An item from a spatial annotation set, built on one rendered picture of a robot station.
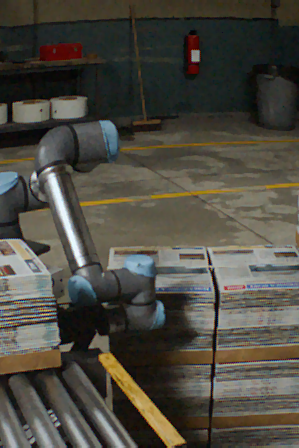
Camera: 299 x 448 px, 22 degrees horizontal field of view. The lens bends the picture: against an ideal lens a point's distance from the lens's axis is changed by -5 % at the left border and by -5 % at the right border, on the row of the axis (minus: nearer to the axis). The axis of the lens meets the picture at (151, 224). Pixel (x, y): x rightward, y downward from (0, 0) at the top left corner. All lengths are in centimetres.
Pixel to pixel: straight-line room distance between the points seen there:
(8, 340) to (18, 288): 12
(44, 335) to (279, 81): 755
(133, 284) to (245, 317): 38
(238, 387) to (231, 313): 24
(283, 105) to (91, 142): 715
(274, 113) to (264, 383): 706
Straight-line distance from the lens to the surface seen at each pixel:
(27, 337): 171
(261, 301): 216
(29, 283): 166
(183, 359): 220
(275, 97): 911
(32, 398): 164
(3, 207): 240
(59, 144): 203
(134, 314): 198
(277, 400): 232
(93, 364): 182
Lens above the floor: 162
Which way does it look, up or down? 17 degrees down
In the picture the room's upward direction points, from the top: straight up
